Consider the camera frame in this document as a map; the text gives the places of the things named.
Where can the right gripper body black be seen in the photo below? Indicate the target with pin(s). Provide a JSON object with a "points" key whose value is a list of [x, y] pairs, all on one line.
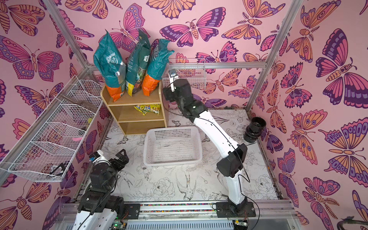
{"points": [[170, 94]]}

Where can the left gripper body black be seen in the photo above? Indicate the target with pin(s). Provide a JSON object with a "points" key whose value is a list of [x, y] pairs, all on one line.
{"points": [[116, 166]]}

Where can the teal orange fertilizer bag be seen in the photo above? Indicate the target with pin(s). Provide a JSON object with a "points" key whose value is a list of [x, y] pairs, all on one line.
{"points": [[158, 60], [109, 62]]}

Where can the yellow snack bag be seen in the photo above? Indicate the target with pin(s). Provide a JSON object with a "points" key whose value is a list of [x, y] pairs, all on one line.
{"points": [[148, 108]]}

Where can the dark green yellow fertilizer bag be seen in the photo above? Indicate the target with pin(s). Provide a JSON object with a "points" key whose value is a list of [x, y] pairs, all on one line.
{"points": [[137, 64]]}

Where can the white plastic basket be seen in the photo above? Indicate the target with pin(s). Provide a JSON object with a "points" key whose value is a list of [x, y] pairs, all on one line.
{"points": [[172, 146]]}

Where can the black camera lens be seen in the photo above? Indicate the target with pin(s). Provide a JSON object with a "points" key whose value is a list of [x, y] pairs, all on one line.
{"points": [[254, 130]]}

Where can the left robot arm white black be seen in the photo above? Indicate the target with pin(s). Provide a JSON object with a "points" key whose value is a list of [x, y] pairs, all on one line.
{"points": [[98, 208]]}

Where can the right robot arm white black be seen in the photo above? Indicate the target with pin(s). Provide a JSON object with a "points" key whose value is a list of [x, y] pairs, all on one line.
{"points": [[232, 153]]}

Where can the wooden shelf unit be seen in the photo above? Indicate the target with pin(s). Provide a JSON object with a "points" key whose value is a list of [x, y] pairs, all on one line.
{"points": [[130, 120]]}

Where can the black item in rack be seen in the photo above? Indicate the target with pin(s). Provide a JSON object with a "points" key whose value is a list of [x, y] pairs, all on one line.
{"points": [[58, 170]]}

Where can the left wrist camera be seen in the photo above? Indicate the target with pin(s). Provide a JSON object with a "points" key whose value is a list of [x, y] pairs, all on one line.
{"points": [[97, 157]]}

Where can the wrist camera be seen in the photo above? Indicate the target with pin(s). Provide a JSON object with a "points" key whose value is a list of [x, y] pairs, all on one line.
{"points": [[173, 76], [97, 157]]}

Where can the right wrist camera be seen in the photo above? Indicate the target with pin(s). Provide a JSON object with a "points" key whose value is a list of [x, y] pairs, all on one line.
{"points": [[173, 76]]}

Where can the small white wire basket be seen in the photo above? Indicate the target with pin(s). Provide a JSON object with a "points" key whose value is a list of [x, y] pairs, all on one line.
{"points": [[186, 69]]}

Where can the long white wire basket rack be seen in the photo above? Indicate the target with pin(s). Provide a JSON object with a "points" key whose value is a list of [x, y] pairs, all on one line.
{"points": [[48, 142]]}

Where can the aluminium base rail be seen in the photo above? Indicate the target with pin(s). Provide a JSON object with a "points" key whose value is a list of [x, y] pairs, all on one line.
{"points": [[195, 210]]}

